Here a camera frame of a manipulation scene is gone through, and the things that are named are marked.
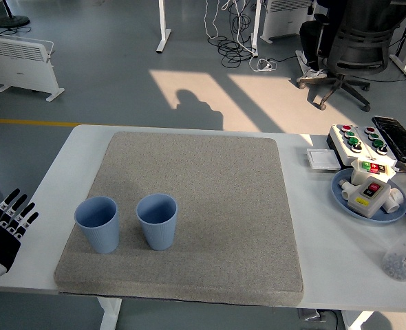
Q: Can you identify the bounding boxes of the white square wall switch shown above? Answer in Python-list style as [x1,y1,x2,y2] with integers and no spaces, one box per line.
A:
[306,148,341,171]

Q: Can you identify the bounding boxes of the blue ribbed plastic cup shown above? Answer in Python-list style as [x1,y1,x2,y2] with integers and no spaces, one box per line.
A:
[135,193,179,251]
[74,196,120,254]

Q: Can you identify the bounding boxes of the white box green red buttons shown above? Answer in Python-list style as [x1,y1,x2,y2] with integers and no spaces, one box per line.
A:
[350,157,397,186]

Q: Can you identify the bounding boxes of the clear bottle red cap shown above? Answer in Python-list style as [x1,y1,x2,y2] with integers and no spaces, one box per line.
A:
[382,217,406,282]

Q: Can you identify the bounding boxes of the white table leg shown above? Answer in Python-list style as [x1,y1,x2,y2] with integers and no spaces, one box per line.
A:
[96,297,123,330]
[342,311,376,330]

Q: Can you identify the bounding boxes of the black round stand base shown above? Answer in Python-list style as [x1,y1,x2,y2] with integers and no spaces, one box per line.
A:
[0,0,31,29]

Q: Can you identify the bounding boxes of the blue round plate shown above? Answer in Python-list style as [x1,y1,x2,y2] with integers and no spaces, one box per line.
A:
[331,168,406,225]

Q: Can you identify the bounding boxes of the black mesh office chair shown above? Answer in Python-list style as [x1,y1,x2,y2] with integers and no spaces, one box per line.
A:
[299,0,406,113]

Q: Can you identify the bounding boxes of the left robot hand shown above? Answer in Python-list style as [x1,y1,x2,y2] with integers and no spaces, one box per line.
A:
[0,188,40,286]

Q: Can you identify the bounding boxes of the white hanging cable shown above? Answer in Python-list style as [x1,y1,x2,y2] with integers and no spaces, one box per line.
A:
[202,0,231,41]

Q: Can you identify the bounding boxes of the black floor cable bundle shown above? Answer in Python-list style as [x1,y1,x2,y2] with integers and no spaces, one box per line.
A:
[217,0,259,68]

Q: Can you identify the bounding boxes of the white push-button control box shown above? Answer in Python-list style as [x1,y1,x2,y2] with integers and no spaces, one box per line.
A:
[328,123,365,169]
[356,125,398,168]

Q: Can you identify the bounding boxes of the white pipe fitting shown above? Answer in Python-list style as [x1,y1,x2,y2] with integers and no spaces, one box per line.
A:
[338,178,354,200]
[381,188,406,213]

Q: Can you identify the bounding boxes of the white panel heater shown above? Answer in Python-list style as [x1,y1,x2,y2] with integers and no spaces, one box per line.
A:
[259,0,316,44]
[0,33,65,102]

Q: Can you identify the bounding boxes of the grey switch box red button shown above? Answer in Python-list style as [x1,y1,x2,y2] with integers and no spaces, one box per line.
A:
[347,177,392,219]

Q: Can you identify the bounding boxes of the black wrapped keyboard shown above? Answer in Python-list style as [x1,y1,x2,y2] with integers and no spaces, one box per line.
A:
[371,115,406,162]

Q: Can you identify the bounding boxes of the grey-brown foam mat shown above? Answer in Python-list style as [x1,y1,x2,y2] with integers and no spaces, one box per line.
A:
[54,131,305,307]

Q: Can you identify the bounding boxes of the person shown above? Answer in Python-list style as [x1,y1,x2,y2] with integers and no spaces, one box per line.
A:
[296,0,362,83]

